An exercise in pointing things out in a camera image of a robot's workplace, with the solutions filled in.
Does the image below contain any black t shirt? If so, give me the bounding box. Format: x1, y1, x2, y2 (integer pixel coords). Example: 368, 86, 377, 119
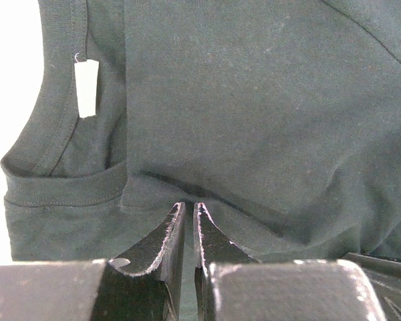
0, 0, 401, 321

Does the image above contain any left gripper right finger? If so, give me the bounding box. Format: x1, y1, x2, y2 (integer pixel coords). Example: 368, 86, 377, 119
193, 203, 259, 320

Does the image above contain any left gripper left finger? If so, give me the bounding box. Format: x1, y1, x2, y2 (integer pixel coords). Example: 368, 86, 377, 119
91, 203, 186, 320

